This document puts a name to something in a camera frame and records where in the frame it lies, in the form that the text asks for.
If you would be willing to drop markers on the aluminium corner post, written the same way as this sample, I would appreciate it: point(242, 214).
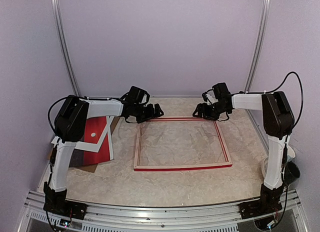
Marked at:
point(64, 47)
point(258, 44)

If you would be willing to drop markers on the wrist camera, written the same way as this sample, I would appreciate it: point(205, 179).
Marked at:
point(220, 91)
point(137, 96)

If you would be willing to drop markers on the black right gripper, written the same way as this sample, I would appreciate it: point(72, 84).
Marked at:
point(202, 107)

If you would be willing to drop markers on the black cup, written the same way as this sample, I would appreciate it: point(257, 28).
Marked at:
point(291, 173)

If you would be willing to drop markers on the white cup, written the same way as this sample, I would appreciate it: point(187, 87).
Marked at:
point(290, 154)

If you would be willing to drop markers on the right aluminium corner post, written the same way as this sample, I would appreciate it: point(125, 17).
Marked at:
point(258, 44)

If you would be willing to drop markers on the front aluminium rail base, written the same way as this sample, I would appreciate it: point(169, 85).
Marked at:
point(221, 217)

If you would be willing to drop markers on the brown backing board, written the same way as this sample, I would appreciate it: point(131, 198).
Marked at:
point(87, 168)

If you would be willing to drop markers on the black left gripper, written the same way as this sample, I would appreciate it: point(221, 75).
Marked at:
point(151, 113)

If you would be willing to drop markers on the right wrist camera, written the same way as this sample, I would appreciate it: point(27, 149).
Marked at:
point(220, 91)

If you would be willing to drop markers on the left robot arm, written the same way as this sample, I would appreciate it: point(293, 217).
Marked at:
point(69, 127)

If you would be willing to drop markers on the back aluminium rail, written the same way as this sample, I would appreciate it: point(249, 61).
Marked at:
point(176, 96)

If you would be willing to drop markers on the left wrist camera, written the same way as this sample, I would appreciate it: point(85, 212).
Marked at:
point(137, 96)

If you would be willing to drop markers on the red wooden picture frame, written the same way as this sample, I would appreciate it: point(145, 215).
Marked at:
point(180, 144)

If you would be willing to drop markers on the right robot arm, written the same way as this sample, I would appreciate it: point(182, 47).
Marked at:
point(278, 123)

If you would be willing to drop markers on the red and dark photo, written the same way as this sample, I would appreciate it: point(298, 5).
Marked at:
point(95, 146)

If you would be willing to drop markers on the white plate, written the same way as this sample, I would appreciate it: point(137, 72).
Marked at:
point(264, 166)

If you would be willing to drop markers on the white mat board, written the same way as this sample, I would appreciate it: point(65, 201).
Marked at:
point(96, 132)

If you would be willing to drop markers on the left aluminium corner post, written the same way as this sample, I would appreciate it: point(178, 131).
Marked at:
point(64, 47)

